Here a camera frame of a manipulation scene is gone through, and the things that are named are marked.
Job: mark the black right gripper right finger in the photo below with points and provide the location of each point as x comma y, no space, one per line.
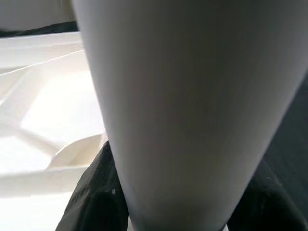
272,209

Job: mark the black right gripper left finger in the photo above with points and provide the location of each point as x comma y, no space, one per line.
96,204

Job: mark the white plastic tabletop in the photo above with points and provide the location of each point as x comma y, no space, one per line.
48,108

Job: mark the white plastic table leg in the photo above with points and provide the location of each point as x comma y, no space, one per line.
192,96

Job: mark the black cloth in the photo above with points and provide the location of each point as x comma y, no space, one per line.
293,120

